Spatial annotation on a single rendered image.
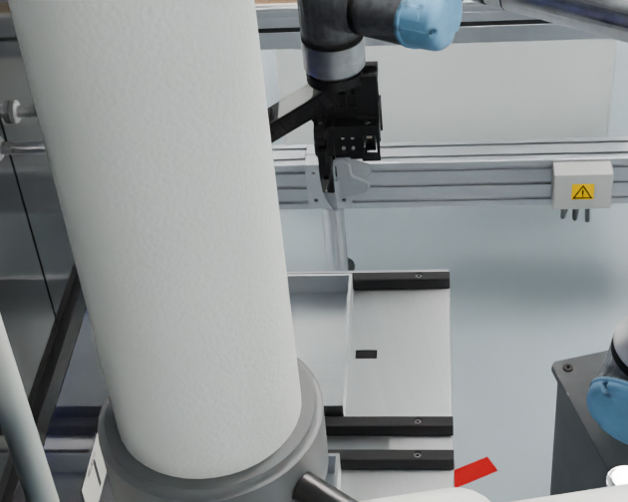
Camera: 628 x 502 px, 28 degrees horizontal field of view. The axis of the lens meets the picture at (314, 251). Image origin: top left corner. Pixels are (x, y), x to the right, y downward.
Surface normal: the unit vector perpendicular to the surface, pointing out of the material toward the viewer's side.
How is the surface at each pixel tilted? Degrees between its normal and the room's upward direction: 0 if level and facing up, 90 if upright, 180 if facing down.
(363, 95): 90
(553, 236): 0
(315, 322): 0
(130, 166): 90
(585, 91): 90
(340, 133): 90
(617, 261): 0
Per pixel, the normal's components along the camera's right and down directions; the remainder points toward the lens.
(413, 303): -0.07, -0.77
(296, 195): -0.07, 0.63
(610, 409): -0.53, 0.66
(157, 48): 0.36, 0.57
